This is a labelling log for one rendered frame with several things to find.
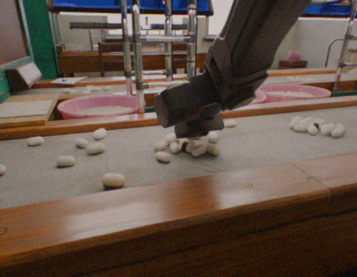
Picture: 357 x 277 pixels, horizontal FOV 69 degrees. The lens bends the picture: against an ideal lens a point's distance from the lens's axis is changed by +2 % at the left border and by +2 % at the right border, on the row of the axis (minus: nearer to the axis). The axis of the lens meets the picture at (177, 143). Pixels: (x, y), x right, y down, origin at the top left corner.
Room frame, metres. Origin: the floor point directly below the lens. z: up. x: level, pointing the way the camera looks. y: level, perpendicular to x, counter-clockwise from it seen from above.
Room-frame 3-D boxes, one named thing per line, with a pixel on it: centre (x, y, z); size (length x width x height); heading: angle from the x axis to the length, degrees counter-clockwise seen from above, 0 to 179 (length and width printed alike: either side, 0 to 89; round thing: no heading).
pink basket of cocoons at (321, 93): (1.02, -0.45, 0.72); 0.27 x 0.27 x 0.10
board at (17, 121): (0.74, 0.45, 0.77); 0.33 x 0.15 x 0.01; 17
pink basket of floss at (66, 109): (0.81, 0.24, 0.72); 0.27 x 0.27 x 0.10
